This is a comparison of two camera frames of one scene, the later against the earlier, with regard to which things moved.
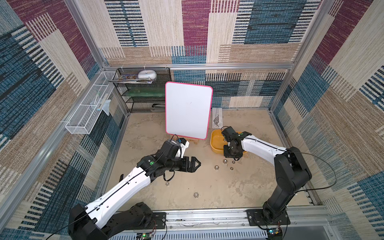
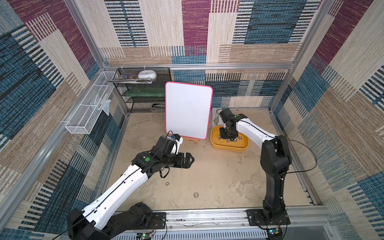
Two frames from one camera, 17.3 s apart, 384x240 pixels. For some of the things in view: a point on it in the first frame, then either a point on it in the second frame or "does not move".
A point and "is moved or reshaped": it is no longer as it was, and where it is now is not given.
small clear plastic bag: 217,118 does not move
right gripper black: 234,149 to 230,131
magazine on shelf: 132,79 does not move
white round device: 147,74 does not move
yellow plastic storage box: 217,141 is moved or reshaped
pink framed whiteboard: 188,110 does not move
